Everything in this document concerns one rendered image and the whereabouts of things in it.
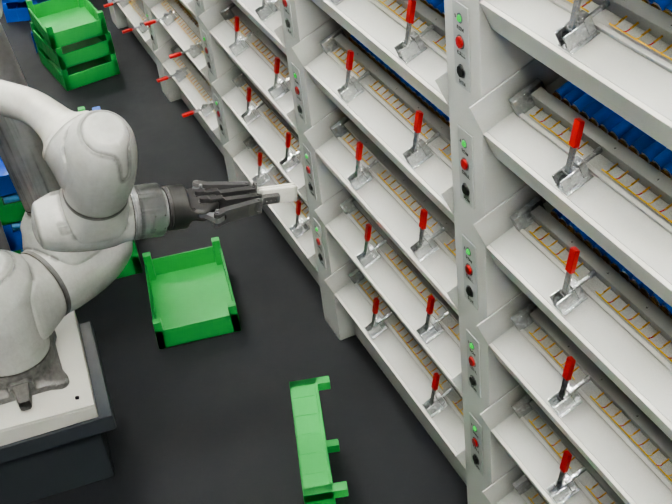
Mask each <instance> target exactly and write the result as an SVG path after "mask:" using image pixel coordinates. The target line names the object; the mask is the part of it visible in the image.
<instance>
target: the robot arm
mask: <svg viewBox="0 0 672 504"><path fill-rule="evenodd" d="M0 156H1V159H2V161H3V163H4V165H5V167H6V170H7V172H8V174H9V176H10V178H11V180H12V183H13V185H14V187H15V189H16V191H17V194H18V196H19V198H20V200H21V202H22V204H23V207H24V209H25V213H24V216H23V218H22V221H21V225H20V229H21V233H22V247H23V252H21V253H20V254H18V253H16V252H13V251H8V250H2V249H0V405H3V404H6V403H9V402H13V401H17V404H18V406H19V408H20V410H21V411H26V410H29V409H31V408H32V396H33V395H36V394H39V393H43V392H46V391H50V390H59V389H64V388H66V387H67V386H68V385H69V383H70V381H69V378H68V375H67V374H66V373H65V372H64V371H63V369H62V365H61V362H60V358H59V355H58V351H57V348H56V338H57V335H56V332H55V329H56V327H57V326H58V324H59V323H60V322H61V320H62V319H63V318H64V316H66V315H67V314H69V313H70V312H72V311H74V310H76V309H78V308H79V307H81V306H82V305H84V304H85V303H87V302H88V301H90V300H91V299H93V298H94V297H95V296H97V295H98V294H99V293H100V292H102V291H103V290H104V289H105V288H107V287H108V286H109V285H110V284H111V283H112V282H113V281H114V280H115V279H116V278H117V277H118V276H119V275H120V273H121V272H122V271H123V269H124V268H125V266H126V265H127V263H128V261H129V259H130V257H131V255H132V251H133V240H140V239H145V238H152V237H159V236H163V235H165V233H166V231H167V230H169V231H172V230H179V229H186V228H188V227H189V226H190V224H191V222H192V221H206V220H209V221H212V222H213V226H214V227H215V228H219V227H221V226H222V225H224V224H226V223H229V222H232V221H236V220H239V219H243V218H246V217H250V216H253V215H257V214H260V213H262V206H263V205H270V204H277V203H285V202H292V201H296V200H297V190H298V186H297V185H296V184H295V183H287V184H279V185H271V186H263V187H258V188H257V182H253V185H252V186H251V185H250V182H248V181H214V182H206V181H200V180H194V181H193V187H192V188H189V189H186V188H185V187H184V186H183V185H182V184H176V185H168V186H163V187H162V188H161V187H160V185H158V184H157V183H149V184H141V185H134V182H135V178H136V171H137V161H138V151H137V143H136V139H135V136H134V133H133V131H132V129H131V127H130V126H129V124H128V123H127V122H126V121H125V120H124V119H123V118H122V117H121V116H119V115H118V114H116V113H114V112H111V111H108V110H93V111H80V112H74V111H71V110H70V109H68V108H66V107H65V106H63V105H62V104H60V103H59V102H57V101H56V100H54V99H53V98H51V97H49V96H48V95H46V94H44V93H42V92H40V91H38V90H36V89H33V88H30V87H28V85H27V83H26V81H25V78H24V76H23V74H22V71H21V69H20V67H19V64H18V62H17V60H16V57H15V55H14V53H13V50H12V48H11V46H10V43H9V41H8V39H7V36H6V34H5V32H4V29H3V27H2V25H1V23H0Z"/></svg>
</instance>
